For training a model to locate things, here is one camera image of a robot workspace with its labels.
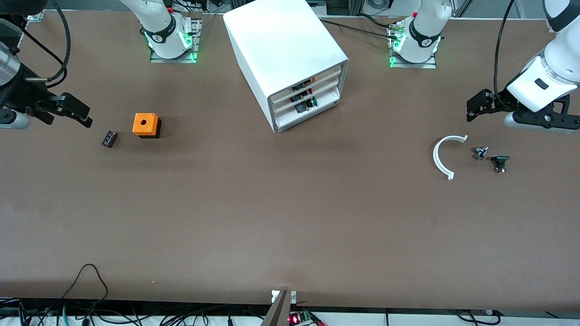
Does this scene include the green capped push button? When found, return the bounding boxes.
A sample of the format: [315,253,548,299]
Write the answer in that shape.
[295,96,319,114]

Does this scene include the white curved plastic arc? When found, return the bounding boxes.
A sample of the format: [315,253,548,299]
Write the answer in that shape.
[433,135,469,181]

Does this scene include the orange box with hole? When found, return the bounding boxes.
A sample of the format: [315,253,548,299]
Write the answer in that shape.
[132,113,162,139]

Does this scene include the circuit board with red LED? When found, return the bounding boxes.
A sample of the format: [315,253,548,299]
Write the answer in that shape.
[288,310,314,326]

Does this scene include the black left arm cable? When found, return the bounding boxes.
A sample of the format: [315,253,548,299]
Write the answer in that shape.
[494,0,517,109]

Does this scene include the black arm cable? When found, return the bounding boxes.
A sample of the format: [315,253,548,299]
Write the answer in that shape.
[494,0,517,109]
[18,0,72,89]

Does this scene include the small black switch component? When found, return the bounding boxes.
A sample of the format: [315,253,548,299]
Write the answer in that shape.
[491,155,511,174]

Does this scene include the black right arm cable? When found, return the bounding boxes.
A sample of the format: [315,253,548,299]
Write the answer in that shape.
[18,0,72,89]

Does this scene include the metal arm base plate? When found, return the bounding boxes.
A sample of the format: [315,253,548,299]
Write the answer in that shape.
[150,14,202,64]
[389,20,438,69]

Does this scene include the thick black table cable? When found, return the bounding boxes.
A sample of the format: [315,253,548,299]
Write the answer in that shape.
[319,18,399,39]

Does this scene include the thin black looped cable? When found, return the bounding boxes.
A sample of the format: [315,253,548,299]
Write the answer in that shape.
[59,264,109,317]

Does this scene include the grey camera mounting pole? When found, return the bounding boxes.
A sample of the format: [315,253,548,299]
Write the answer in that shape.
[261,290,297,326]

